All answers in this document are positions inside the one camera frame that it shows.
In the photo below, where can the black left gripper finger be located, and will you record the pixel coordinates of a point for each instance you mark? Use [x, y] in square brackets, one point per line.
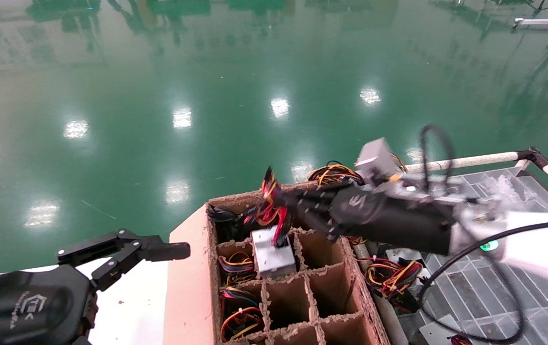
[125, 249]

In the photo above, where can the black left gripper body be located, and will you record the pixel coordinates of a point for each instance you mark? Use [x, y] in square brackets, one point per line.
[29, 306]

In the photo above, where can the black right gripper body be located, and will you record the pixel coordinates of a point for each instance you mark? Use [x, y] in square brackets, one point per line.
[389, 218]

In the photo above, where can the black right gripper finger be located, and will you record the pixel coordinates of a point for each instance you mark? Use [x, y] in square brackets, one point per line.
[324, 215]
[312, 195]

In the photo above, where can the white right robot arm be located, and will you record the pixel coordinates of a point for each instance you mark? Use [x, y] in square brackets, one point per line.
[542, 244]

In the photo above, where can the brown cardboard divider box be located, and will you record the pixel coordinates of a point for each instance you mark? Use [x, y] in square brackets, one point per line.
[312, 251]

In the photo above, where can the clear plastic compartment tray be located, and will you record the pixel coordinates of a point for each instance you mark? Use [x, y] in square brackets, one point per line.
[475, 297]

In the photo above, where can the crumpled clear plastic wrap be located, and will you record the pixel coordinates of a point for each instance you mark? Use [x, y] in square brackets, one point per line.
[506, 184]

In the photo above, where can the short white pipe stub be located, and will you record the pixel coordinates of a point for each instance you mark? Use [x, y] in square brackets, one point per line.
[522, 165]

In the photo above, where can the black pipe connector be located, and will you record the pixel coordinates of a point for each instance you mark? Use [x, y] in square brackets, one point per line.
[532, 155]

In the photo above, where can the white metal base bar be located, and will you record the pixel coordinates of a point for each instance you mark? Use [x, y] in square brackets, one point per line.
[537, 22]

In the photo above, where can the long white frame pipe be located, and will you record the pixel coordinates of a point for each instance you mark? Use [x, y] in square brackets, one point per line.
[485, 159]

